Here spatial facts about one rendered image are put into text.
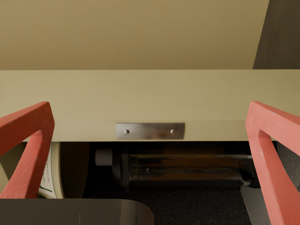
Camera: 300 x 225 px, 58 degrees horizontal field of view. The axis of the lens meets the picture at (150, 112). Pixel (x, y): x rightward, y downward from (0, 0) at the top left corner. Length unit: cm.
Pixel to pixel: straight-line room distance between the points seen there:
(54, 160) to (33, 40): 43
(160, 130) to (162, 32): 43
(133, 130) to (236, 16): 48
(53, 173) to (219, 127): 22
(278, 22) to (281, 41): 4
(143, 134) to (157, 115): 2
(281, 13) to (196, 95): 35
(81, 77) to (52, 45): 39
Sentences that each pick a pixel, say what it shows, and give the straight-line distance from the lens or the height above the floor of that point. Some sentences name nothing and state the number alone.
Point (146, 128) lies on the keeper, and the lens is 28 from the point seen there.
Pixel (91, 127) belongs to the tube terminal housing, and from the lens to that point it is 28.
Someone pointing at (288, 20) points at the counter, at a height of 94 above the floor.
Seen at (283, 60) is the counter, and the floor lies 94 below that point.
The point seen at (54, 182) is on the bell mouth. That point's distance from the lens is 39.
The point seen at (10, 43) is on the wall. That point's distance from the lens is 77.
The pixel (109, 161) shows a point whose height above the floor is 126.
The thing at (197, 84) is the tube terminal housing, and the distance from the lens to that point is 34.
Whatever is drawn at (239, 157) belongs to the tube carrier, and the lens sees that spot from 42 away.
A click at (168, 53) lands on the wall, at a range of 71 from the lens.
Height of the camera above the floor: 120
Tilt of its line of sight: level
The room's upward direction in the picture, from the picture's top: 90 degrees counter-clockwise
